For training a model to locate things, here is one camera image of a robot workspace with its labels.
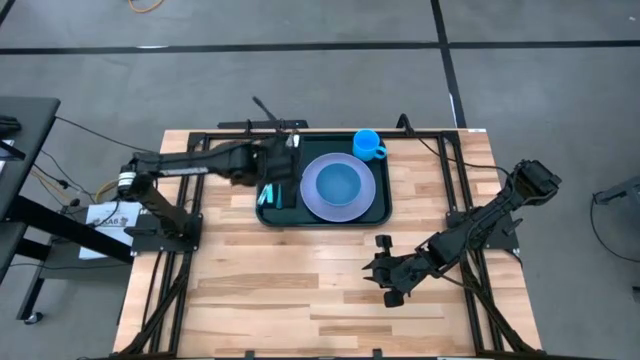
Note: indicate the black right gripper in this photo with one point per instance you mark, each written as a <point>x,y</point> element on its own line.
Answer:
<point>400,272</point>

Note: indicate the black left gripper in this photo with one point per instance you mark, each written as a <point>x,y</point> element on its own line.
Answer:
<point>277,160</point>

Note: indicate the lavender plate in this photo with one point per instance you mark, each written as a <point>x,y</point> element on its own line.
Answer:
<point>309,192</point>

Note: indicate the blue bowl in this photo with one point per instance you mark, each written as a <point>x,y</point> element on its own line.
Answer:
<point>338,184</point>

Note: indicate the light blue cup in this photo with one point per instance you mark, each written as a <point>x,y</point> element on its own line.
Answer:
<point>366,145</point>

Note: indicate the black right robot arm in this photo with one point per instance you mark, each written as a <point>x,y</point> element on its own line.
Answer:
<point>475,235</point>

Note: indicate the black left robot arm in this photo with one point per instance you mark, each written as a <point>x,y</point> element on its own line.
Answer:
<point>200,160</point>

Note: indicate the dark green tray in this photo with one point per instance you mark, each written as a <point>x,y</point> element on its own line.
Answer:
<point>320,224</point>

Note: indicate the black power strip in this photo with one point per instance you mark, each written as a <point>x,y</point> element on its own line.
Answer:
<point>240,124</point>

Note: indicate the white paper label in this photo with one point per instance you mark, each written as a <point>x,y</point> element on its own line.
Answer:
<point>107,222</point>

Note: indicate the black desk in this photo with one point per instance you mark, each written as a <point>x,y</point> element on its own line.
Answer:
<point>35,130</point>

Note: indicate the gray stand leg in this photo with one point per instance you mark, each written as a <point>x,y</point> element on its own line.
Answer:
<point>625,190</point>

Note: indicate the black metal table frame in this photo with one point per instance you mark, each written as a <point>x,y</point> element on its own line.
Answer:
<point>450,137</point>

